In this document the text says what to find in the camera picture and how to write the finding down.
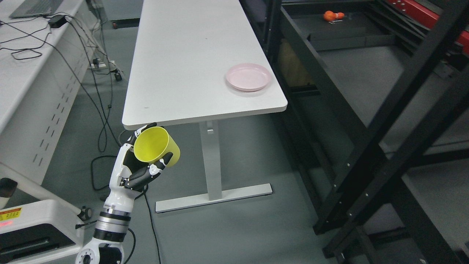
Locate white robotic hand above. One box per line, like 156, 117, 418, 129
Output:
104, 122, 174, 215

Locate yellow plastic cup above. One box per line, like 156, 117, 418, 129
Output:
134, 126, 181, 167

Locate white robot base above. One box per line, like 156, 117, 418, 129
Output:
0, 165, 92, 264

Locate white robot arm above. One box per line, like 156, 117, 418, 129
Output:
75, 122, 180, 264

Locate orange object on shelf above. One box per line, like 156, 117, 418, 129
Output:
323, 10, 345, 22

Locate black metal shelf rack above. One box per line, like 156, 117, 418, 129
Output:
241, 0, 468, 264

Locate white power strip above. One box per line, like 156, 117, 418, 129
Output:
89, 60, 117, 71

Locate white table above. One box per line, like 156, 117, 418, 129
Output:
122, 0, 288, 213

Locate white side desk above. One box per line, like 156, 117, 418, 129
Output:
0, 0, 97, 184

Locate pink plastic plate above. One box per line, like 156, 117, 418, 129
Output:
225, 63, 272, 92

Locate black power adapter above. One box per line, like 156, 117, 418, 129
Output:
48, 15, 67, 29

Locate grey laptop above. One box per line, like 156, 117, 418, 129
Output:
10, 0, 63, 19

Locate red metal beam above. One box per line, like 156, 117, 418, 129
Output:
385, 0, 469, 46

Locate black cable loop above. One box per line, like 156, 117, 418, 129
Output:
11, 48, 43, 61

